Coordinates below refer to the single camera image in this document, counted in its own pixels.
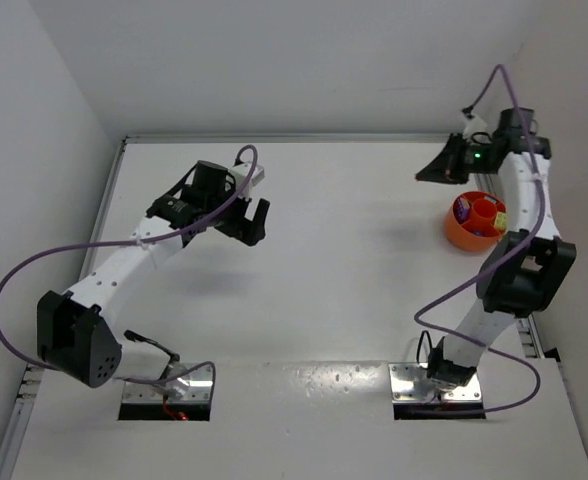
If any purple lego brick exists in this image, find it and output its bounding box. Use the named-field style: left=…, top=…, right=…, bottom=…
left=453, top=196, right=471, bottom=224

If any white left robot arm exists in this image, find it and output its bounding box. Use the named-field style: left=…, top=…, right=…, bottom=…
left=37, top=160, right=270, bottom=388

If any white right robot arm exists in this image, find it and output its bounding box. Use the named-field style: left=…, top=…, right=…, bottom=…
left=416, top=108, right=577, bottom=391

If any orange round sorting container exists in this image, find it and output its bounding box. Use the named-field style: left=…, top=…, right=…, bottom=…
left=443, top=191, right=507, bottom=253

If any lime green lego in container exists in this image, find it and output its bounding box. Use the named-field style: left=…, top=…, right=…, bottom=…
left=493, top=211, right=507, bottom=234

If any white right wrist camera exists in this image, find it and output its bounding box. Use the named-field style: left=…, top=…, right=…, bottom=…
left=461, top=110, right=487, bottom=139

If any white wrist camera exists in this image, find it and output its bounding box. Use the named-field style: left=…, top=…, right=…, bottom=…
left=461, top=110, right=487, bottom=139
left=229, top=162, right=265, bottom=194

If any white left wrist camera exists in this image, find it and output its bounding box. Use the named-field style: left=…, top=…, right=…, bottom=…
left=229, top=162, right=265, bottom=194

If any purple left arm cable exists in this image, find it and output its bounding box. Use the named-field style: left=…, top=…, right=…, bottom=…
left=0, top=144, right=260, bottom=386

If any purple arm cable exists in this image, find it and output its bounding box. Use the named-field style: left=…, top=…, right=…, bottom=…
left=413, top=63, right=543, bottom=414
left=0, top=144, right=260, bottom=386

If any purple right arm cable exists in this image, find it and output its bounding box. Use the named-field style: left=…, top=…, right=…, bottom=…
left=413, top=63, right=543, bottom=414

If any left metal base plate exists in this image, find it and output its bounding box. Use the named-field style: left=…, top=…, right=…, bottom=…
left=122, top=362, right=216, bottom=404

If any metal base plate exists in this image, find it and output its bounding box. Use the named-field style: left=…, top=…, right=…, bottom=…
left=122, top=362, right=216, bottom=404
left=388, top=362, right=483, bottom=404

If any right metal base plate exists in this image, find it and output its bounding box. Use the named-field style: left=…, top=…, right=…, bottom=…
left=388, top=362, right=483, bottom=404

